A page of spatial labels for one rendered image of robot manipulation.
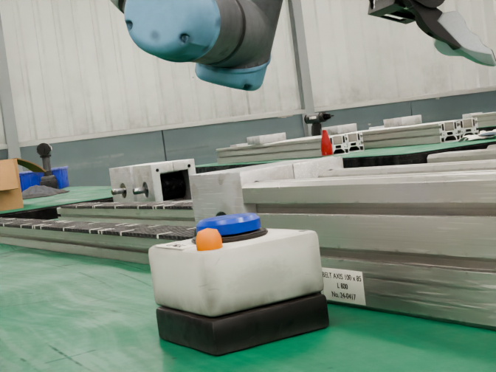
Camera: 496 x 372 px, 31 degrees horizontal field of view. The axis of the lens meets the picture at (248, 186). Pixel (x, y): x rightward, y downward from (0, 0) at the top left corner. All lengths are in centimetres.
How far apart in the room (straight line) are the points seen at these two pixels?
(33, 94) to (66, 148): 80
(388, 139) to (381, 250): 352
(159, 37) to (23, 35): 1109
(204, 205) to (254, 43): 21
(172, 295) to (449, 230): 17
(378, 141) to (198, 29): 337
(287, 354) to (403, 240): 10
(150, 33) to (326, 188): 26
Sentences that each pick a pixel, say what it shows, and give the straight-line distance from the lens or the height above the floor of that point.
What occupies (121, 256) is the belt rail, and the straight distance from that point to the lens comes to 103.
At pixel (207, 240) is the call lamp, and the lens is 51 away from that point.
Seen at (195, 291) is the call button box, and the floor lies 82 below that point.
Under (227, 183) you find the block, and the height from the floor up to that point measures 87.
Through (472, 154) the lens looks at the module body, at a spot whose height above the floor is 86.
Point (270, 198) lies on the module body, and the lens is 66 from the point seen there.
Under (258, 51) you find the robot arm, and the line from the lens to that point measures 92.
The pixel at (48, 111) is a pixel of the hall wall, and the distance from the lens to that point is 1184.
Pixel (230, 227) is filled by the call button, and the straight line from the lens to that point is 53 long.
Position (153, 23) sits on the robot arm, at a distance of 79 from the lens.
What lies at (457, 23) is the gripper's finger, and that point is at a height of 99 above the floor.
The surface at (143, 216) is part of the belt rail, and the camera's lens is 146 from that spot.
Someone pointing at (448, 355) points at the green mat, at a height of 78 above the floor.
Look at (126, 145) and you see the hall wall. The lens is 1201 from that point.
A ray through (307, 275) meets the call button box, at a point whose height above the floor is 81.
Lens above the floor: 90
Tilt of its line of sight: 3 degrees down
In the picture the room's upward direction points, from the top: 7 degrees counter-clockwise
